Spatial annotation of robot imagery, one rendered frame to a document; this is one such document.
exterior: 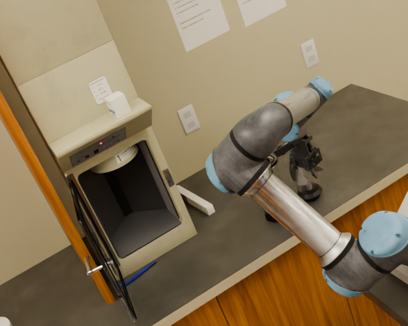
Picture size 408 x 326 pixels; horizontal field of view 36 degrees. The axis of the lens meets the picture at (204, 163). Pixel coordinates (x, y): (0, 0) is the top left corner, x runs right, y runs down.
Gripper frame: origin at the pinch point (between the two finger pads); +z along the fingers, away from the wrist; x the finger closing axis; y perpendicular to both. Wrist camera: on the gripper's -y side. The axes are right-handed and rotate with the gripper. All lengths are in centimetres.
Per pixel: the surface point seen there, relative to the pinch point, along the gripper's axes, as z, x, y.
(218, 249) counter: 6.2, -36.5, -11.8
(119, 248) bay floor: -1, -58, -39
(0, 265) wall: 0, -88, -85
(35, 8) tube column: -88, -51, -31
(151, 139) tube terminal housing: -36, -36, -27
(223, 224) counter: 6.2, -25.6, -20.9
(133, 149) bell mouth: -33, -40, -33
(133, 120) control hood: -49, -43, -18
